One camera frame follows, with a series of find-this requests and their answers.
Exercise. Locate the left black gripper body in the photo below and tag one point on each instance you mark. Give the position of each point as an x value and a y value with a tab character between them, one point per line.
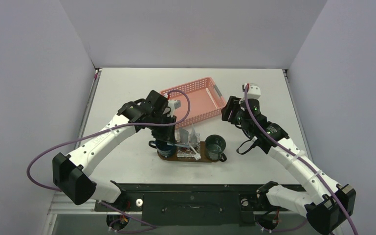
161	132

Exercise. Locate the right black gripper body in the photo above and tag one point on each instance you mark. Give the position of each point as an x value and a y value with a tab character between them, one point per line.
230	109

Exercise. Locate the light blue toothbrush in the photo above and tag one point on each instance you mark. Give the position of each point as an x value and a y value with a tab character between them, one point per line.
182	145

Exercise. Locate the dark blue mug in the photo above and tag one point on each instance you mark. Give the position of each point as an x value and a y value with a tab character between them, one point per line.
163	148

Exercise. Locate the red cap toothpaste tube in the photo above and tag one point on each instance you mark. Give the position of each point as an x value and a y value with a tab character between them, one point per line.
183	138

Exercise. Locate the dark cap toothpaste tube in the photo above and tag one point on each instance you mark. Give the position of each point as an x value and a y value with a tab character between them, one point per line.
193	137

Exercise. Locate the pink perforated plastic basket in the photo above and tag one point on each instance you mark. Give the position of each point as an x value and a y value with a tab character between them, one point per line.
205	102

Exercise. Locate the dark green mug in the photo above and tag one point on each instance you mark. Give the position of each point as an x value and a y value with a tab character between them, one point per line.
214	148

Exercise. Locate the white toothbrush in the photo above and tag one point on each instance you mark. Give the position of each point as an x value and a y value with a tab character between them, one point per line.
196	155

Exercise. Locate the brown oval wooden tray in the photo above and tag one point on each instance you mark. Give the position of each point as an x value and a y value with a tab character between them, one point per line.
188	157

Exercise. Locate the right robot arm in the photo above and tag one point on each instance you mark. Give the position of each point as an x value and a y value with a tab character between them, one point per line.
324	203

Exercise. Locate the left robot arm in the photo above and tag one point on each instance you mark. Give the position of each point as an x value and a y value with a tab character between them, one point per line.
71	172

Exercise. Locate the grey tape strip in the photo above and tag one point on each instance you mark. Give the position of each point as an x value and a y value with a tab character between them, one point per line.
217	91

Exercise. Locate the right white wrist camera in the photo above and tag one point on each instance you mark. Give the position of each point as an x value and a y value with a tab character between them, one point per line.
251	90

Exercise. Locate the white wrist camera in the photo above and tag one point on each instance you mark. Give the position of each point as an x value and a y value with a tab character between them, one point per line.
172	106
251	90

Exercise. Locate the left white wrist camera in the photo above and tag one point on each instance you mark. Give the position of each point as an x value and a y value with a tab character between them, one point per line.
172	106

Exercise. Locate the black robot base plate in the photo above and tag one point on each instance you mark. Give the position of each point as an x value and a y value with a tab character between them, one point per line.
191	204

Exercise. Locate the aluminium rail frame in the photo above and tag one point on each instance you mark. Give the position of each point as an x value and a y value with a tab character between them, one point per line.
61	204

